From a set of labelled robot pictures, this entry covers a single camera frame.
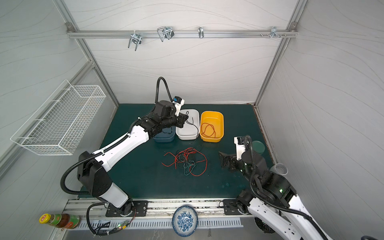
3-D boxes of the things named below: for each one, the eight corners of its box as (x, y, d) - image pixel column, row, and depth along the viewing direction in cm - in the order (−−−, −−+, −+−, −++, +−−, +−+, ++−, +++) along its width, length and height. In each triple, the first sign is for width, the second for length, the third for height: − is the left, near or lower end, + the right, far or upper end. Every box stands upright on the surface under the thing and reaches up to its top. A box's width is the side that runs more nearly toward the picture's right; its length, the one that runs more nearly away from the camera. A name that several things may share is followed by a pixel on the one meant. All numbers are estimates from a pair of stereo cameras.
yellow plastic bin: (200, 143, 101) (200, 138, 95) (199, 116, 116) (200, 111, 111) (225, 143, 101) (227, 138, 95) (221, 116, 116) (222, 111, 111)
